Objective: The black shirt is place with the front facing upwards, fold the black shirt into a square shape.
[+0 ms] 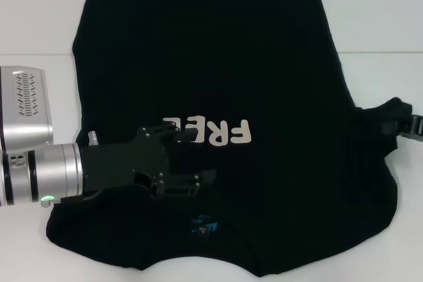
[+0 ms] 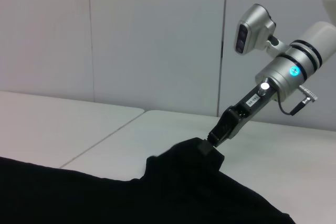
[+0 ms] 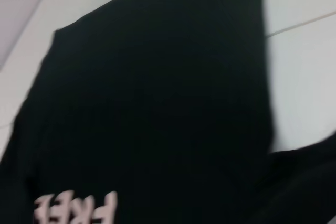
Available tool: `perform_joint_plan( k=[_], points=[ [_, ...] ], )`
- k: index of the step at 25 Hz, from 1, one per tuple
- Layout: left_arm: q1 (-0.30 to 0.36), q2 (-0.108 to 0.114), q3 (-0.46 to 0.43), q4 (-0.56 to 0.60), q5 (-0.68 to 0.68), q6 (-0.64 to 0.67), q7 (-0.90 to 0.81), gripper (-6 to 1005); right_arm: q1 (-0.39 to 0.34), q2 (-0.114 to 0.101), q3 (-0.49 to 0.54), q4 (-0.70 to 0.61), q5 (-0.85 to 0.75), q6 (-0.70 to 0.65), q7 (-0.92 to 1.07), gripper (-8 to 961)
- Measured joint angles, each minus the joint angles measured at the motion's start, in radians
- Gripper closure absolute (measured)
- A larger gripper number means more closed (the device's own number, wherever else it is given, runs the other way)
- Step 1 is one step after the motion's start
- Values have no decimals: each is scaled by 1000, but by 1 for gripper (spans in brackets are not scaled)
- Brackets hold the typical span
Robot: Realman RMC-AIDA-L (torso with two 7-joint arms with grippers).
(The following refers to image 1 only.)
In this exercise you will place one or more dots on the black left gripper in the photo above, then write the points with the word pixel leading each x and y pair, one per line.
pixel 132 160

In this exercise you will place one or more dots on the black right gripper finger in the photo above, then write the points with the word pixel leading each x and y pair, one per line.
pixel 396 128
pixel 417 121

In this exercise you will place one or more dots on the black T-shirt with FREE print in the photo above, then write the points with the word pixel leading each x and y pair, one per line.
pixel 215 47

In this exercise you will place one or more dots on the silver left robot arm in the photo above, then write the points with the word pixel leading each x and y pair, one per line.
pixel 33 163

